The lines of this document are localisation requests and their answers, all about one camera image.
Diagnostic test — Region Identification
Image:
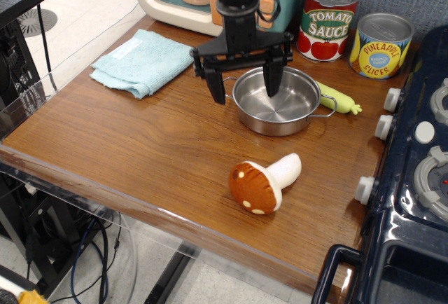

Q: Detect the spoon with green handle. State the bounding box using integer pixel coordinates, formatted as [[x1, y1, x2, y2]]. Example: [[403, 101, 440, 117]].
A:
[[316, 81, 363, 115]]

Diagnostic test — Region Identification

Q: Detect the plush brown mushroom toy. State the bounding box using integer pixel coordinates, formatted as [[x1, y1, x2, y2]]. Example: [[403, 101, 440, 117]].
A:
[[228, 153, 302, 215]]

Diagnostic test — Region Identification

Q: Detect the light blue folded cloth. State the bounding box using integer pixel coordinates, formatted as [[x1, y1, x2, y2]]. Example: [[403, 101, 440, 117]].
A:
[[90, 29, 193, 99]]

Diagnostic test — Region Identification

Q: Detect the silver metal pot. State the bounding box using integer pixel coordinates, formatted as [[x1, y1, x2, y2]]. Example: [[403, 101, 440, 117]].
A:
[[226, 67, 338, 137]]

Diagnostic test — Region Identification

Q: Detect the tomato sauce can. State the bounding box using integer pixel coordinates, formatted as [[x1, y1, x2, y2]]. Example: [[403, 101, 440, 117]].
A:
[[297, 0, 359, 62]]

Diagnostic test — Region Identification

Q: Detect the dark blue toy stove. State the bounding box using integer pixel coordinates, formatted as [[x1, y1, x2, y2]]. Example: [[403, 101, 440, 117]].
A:
[[312, 26, 447, 303]]

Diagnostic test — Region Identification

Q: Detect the toy microwave oven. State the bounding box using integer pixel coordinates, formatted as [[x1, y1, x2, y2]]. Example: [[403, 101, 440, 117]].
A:
[[138, 0, 302, 36]]

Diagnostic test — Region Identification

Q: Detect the black table leg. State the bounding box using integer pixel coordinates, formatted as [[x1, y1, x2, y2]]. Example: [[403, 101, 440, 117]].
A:
[[143, 252, 190, 304]]

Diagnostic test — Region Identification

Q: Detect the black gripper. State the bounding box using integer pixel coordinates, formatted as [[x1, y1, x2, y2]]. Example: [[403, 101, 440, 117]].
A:
[[190, 15, 293, 104]]

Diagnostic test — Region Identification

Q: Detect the yellow object bottom left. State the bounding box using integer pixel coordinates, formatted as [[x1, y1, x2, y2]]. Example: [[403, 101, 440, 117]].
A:
[[17, 290, 48, 304]]

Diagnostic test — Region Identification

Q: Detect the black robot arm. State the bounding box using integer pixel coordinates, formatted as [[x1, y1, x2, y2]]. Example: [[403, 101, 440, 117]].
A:
[[190, 0, 293, 104]]

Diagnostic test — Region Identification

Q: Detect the blue cable under table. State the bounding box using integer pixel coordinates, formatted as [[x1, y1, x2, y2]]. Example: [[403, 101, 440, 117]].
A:
[[69, 218, 109, 304]]

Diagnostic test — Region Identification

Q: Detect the pineapple slices can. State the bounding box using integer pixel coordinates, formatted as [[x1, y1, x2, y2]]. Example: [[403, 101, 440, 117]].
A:
[[349, 13, 414, 80]]

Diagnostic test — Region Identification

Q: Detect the black cable under table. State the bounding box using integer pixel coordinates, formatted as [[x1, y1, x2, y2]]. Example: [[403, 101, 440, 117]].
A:
[[52, 212, 123, 304]]

